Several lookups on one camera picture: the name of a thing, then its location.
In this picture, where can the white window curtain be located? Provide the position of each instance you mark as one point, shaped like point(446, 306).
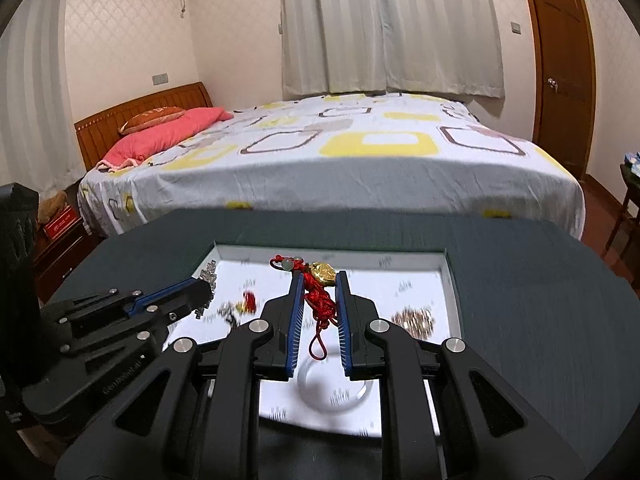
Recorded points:
point(390, 25)

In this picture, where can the red box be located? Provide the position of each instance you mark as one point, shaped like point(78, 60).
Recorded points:
point(61, 225)

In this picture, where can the wooden nightstand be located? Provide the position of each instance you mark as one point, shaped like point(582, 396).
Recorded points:
point(62, 260)

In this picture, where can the white jade bangle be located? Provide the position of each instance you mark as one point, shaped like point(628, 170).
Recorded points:
point(302, 384)

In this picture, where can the red tassel charm with figurine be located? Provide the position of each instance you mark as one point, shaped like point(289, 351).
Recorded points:
point(247, 301)

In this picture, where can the dark wooden chair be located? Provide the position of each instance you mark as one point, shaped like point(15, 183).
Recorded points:
point(622, 220)

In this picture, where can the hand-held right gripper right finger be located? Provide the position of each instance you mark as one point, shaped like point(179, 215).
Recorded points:
point(345, 320)

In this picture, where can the pink pillow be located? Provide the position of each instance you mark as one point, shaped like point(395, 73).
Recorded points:
point(160, 135)

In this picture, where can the pile of folded clothes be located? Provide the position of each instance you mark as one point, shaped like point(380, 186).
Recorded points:
point(632, 162)

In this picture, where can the silver rhinestone brooch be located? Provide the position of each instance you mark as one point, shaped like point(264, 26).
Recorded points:
point(207, 275)

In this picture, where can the green box with white inside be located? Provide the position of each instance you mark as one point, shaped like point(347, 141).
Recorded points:
point(400, 280)

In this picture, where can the orange patterned pillow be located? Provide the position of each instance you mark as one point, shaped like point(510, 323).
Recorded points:
point(150, 119)

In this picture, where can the wall socket above headboard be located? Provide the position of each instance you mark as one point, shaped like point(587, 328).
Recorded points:
point(160, 79)

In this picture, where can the wall switch beside door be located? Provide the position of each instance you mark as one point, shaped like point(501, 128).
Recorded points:
point(515, 26)

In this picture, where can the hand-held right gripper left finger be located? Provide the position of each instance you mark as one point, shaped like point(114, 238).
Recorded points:
point(295, 320)

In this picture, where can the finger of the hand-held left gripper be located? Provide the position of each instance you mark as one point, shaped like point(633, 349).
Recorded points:
point(165, 294)
point(180, 308)

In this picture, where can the bed with patterned white sheet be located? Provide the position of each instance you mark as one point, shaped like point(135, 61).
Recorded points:
point(375, 170)

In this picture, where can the brown wooden door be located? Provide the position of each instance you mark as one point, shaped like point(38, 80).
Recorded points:
point(560, 60)

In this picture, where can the pearl flower brooch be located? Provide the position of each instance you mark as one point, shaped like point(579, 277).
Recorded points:
point(229, 312)

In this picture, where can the wooden headboard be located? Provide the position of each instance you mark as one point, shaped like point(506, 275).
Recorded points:
point(110, 120)

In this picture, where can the white sheer curtain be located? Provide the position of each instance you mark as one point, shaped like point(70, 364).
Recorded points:
point(30, 110)

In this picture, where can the gold rhinestone brooch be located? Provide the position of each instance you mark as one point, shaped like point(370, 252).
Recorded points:
point(412, 322)

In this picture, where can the brown plush toy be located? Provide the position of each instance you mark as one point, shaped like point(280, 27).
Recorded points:
point(52, 206)

